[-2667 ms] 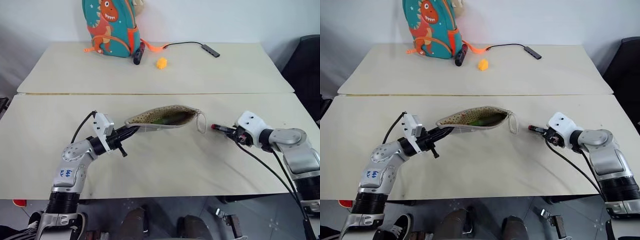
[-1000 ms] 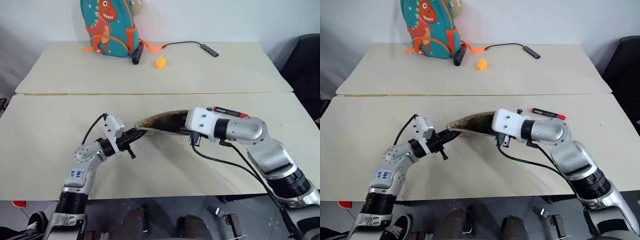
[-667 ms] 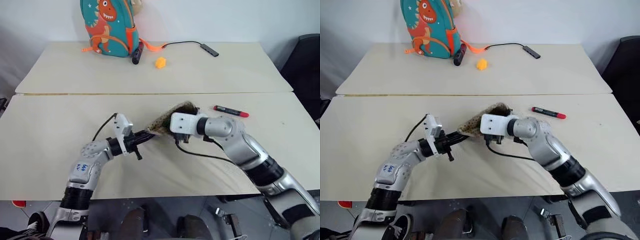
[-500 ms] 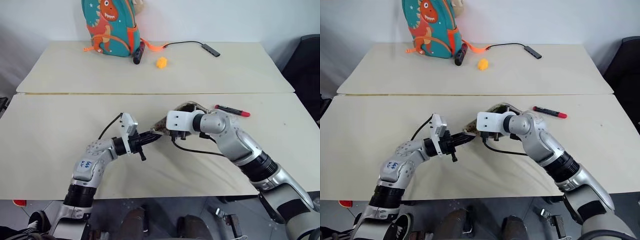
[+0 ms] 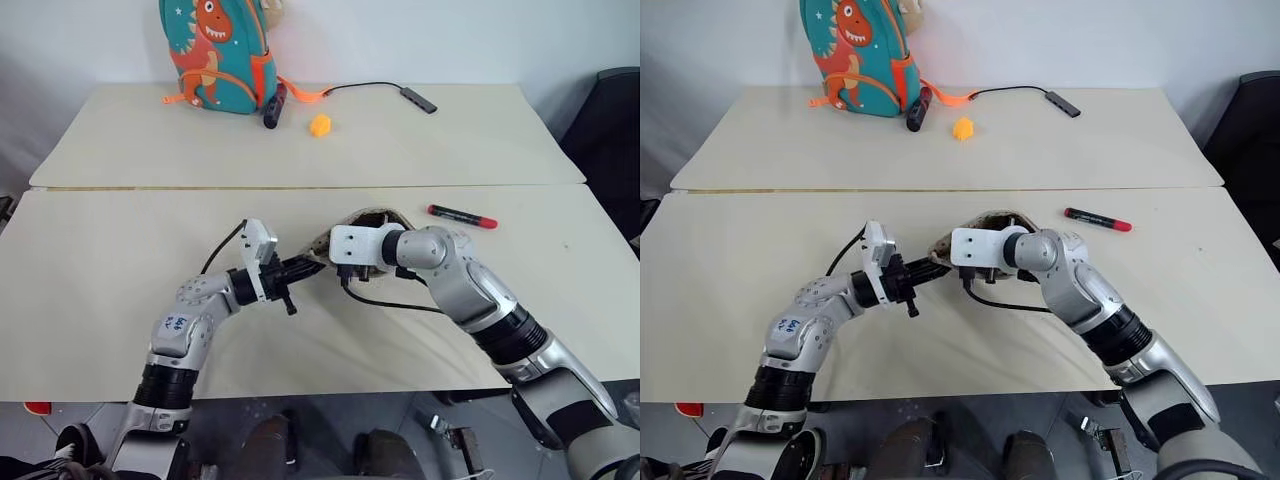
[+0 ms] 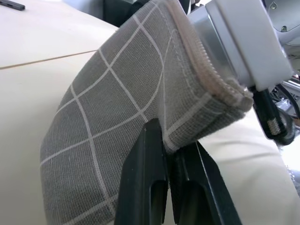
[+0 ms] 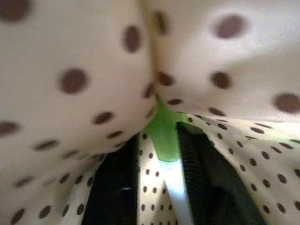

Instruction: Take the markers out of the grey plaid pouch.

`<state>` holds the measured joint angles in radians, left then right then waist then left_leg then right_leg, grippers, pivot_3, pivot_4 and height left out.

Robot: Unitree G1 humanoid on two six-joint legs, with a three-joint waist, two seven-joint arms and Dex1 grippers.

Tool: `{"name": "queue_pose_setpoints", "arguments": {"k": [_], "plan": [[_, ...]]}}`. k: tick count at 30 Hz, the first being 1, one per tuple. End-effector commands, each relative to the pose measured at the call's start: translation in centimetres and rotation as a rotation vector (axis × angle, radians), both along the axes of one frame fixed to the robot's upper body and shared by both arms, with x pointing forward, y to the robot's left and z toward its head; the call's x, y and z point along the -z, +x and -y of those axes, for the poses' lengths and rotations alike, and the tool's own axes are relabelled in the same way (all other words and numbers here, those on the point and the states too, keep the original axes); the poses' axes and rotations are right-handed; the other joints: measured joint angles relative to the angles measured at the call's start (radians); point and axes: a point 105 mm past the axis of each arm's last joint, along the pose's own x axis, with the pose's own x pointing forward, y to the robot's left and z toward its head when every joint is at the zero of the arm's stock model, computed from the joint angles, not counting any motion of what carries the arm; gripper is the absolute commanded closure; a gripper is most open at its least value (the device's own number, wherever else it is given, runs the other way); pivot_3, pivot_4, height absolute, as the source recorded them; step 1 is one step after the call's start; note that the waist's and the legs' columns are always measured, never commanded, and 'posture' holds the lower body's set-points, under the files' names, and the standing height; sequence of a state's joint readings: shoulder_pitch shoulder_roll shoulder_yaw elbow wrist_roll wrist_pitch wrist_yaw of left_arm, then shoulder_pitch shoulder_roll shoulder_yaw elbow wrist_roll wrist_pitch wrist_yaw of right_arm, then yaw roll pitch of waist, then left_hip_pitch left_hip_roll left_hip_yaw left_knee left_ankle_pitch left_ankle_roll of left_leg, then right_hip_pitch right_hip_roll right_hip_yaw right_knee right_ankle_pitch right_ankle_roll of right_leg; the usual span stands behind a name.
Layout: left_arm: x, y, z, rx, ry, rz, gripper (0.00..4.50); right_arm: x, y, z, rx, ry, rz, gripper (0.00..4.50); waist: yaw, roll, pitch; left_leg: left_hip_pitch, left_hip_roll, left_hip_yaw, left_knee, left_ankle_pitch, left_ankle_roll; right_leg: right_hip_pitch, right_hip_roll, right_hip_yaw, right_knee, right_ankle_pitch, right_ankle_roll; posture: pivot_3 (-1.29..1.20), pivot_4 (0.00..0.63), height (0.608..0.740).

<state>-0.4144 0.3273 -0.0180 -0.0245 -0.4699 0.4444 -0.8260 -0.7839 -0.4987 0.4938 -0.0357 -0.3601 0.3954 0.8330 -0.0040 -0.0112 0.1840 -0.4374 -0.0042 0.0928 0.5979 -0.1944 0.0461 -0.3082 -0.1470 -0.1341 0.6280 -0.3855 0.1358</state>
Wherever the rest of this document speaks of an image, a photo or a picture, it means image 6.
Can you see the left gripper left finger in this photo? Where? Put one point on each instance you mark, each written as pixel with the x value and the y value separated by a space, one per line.
pixel 145 178

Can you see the grey checked pouch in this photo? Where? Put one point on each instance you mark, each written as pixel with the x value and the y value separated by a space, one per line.
pixel 105 105

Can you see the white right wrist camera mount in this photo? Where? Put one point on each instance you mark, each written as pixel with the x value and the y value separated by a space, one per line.
pixel 246 42

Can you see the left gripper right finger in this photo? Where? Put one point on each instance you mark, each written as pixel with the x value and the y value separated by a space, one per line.
pixel 204 199

